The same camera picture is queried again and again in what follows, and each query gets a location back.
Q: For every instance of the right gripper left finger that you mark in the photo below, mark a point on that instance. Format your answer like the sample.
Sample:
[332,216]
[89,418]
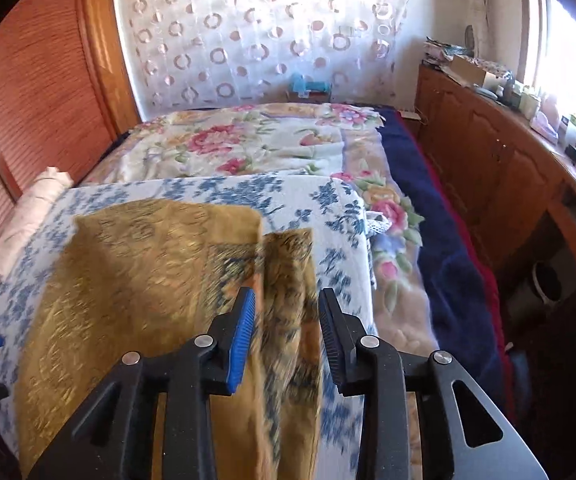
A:
[148,409]

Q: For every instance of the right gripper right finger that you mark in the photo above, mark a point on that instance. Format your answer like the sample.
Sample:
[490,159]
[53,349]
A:
[462,433]

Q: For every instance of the golden patterned cloth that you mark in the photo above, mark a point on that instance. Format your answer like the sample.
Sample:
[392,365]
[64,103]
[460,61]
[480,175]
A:
[148,276]

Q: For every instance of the navy blue bed sheet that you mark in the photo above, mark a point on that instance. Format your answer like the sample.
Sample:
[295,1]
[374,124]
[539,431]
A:
[464,299]

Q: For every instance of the folded beige cloth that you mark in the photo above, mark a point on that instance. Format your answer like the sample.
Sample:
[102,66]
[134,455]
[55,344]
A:
[28,215]

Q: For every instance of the blue floral white bedspread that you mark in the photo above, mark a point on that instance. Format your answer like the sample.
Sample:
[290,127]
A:
[329,208]

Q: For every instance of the pink floral blanket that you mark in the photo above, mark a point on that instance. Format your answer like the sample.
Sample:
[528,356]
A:
[340,141]

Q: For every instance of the long wooden sideboard cabinet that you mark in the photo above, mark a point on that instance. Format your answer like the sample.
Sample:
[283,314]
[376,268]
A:
[515,191]

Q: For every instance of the blue item on box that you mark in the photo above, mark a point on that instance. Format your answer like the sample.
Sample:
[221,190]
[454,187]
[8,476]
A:
[303,88]

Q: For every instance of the cardboard box on cabinet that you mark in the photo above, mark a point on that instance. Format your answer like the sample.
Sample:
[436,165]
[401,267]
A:
[474,74]

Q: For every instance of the circle patterned sheer curtain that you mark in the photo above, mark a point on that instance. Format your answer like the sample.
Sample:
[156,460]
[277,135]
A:
[184,54]

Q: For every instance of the window with wooden frame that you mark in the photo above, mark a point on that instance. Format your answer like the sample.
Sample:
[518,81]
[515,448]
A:
[551,54]

